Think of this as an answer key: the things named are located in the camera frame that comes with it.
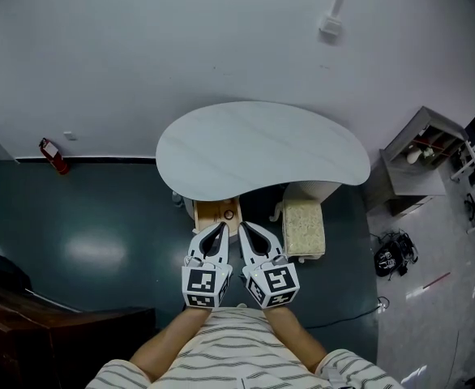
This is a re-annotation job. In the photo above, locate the beige upholstered stool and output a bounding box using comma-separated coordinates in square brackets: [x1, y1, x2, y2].
[268, 199, 327, 265]

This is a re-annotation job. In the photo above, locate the dark wooden furniture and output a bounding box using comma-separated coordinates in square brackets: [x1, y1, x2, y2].
[0, 243, 157, 389]

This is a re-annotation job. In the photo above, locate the black floor cable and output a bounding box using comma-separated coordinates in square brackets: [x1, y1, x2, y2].
[302, 296, 389, 330]

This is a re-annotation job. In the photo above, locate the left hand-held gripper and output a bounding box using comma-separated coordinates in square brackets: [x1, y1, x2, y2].
[180, 221, 233, 311]

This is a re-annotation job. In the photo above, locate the wooden drawer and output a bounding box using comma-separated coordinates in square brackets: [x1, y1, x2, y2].
[192, 198, 243, 237]

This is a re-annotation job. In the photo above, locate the white wall conduit box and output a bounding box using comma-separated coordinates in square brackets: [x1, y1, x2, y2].
[317, 0, 354, 43]

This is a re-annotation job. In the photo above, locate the red and white stick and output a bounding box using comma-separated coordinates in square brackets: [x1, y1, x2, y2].
[419, 271, 452, 290]

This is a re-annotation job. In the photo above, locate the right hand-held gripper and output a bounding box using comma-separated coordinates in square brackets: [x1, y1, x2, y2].
[237, 220, 302, 310]

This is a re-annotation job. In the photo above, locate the white marble table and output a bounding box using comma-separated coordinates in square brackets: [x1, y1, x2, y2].
[155, 100, 372, 223]

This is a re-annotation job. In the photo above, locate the red fire extinguisher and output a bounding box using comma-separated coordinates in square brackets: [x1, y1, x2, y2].
[37, 137, 71, 177]

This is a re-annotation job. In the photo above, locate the black cable bundle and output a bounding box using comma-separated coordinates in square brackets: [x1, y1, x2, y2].
[370, 228, 422, 280]

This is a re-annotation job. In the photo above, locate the person's striped shirt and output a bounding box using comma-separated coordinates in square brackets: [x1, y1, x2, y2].
[83, 302, 404, 389]

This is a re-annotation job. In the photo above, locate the grey shelf cabinet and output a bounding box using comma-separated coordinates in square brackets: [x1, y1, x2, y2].
[365, 105, 469, 219]

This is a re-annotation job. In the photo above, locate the white object in cabinet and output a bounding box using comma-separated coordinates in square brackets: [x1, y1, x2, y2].
[406, 146, 434, 165]

